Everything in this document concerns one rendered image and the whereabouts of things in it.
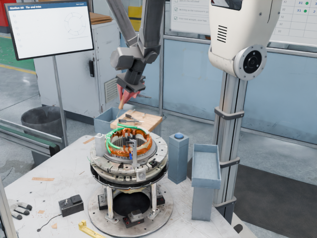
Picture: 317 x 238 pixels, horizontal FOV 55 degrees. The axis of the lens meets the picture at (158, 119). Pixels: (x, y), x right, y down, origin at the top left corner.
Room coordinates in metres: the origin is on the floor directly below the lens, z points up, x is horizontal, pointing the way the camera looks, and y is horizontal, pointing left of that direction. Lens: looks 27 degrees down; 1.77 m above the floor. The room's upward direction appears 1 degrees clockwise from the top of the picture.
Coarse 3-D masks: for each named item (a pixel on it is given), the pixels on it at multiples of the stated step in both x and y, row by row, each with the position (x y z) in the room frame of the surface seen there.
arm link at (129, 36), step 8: (112, 0) 1.31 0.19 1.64; (120, 0) 1.32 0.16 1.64; (112, 8) 1.31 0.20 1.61; (120, 8) 1.33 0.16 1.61; (120, 16) 1.33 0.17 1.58; (120, 24) 1.34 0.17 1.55; (128, 24) 1.35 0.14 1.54; (128, 32) 1.35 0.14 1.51; (128, 40) 1.35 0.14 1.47; (136, 40) 1.37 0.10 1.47
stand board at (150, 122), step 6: (132, 114) 1.44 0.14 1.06; (138, 114) 1.44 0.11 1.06; (150, 114) 1.45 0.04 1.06; (144, 120) 1.37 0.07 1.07; (150, 120) 1.37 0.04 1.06; (156, 120) 1.38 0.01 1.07; (114, 126) 1.32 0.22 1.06; (120, 126) 1.31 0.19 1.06; (144, 126) 1.31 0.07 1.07; (150, 126) 1.31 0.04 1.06; (156, 126) 1.35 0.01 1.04
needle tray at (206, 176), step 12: (204, 144) 1.15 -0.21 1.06; (192, 156) 1.10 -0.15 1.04; (204, 156) 1.11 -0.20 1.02; (216, 156) 1.12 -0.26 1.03; (192, 168) 0.97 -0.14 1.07; (204, 168) 1.03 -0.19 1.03; (216, 168) 1.03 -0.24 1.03; (192, 180) 0.91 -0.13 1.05; (204, 180) 0.91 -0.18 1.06; (216, 180) 0.90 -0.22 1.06; (204, 192) 0.98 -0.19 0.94; (192, 204) 1.00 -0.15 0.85; (204, 204) 0.98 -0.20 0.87; (192, 216) 0.98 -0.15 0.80; (204, 216) 0.98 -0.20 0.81
